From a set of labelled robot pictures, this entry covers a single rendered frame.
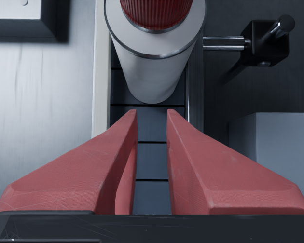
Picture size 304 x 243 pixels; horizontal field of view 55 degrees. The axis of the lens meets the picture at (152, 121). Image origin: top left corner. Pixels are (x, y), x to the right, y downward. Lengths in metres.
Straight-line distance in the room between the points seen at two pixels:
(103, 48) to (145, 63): 0.13
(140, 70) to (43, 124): 0.22
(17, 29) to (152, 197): 0.24
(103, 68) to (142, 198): 0.13
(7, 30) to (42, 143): 0.14
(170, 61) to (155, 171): 0.16
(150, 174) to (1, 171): 0.18
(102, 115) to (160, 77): 0.10
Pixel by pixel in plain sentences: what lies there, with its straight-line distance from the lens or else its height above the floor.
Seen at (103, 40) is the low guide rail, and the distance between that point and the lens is 0.29.
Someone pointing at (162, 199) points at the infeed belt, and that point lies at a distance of 0.31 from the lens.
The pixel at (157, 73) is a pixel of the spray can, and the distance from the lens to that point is 0.18.
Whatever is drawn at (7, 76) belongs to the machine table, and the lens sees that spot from 0.40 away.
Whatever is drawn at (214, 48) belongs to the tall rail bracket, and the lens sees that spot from 0.24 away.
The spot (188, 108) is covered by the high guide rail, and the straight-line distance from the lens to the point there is 0.22.
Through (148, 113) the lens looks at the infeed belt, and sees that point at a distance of 0.30.
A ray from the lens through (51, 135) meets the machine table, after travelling 0.37.
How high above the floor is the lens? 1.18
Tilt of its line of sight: 85 degrees down
